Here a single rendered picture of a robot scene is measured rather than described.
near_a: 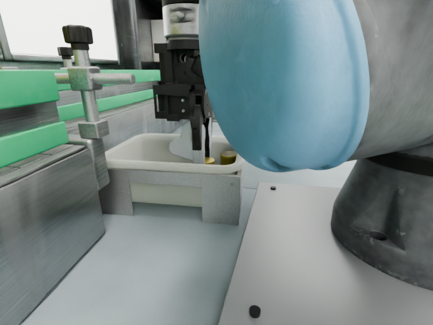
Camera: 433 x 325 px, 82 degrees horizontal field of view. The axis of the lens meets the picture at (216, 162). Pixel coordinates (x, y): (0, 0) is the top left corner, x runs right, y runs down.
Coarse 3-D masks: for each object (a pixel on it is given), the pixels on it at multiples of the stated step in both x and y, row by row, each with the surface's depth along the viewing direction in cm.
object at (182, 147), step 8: (184, 128) 40; (184, 136) 41; (176, 144) 41; (184, 144) 41; (176, 152) 42; (184, 152) 41; (192, 152) 41; (200, 152) 40; (192, 160) 41; (200, 160) 41
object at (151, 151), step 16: (128, 144) 45; (144, 144) 51; (160, 144) 51; (224, 144) 49; (112, 160) 36; (128, 160) 36; (144, 160) 52; (160, 160) 52; (176, 160) 52; (240, 160) 36
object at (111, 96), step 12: (60, 72) 39; (108, 72) 52; (120, 72) 57; (132, 72) 62; (144, 72) 69; (156, 72) 77; (60, 84) 40; (108, 84) 53; (120, 84) 58; (132, 84) 63; (144, 84) 70; (60, 96) 40; (72, 96) 43; (96, 96) 49; (108, 96) 53; (120, 96) 58; (132, 96) 63; (144, 96) 70; (60, 108) 40; (72, 108) 43; (108, 108) 53; (60, 120) 40
